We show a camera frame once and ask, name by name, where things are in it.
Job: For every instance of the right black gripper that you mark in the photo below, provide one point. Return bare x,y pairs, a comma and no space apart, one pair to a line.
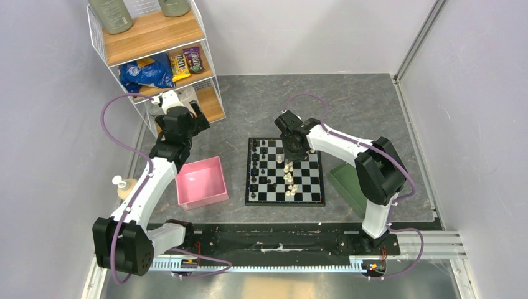
297,157

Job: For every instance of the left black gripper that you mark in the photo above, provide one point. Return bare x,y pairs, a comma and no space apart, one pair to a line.
199,123

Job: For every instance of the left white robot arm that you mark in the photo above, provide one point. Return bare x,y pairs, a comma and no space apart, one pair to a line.
123,243

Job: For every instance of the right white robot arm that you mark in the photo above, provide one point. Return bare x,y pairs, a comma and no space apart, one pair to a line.
380,171

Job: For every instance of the black and white chessboard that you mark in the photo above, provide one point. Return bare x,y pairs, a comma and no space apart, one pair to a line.
270,183

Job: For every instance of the yellow candy bag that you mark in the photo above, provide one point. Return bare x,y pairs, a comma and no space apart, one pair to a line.
179,67

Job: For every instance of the green plastic bin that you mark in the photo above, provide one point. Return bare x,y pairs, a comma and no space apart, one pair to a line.
345,180

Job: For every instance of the pink plastic bin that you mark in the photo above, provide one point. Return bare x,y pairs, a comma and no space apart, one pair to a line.
201,183

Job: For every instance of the blue snack bag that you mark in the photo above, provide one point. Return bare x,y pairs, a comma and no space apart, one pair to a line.
152,71

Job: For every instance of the brown candy bag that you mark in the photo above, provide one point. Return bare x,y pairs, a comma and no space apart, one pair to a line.
194,59

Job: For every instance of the soap pump dispenser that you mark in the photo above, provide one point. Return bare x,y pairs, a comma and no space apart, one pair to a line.
124,186

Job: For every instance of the grey-green bottle right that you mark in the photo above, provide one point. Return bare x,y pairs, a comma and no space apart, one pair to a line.
174,8

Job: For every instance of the grey-green bottle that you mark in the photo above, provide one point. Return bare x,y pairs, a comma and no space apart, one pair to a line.
174,8
113,15

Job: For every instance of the grey-green bottle left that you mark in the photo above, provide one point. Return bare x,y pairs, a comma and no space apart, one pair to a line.
113,15

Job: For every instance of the white wire wooden shelf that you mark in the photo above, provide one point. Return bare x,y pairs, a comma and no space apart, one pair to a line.
153,33

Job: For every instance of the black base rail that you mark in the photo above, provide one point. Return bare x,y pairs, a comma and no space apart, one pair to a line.
277,248

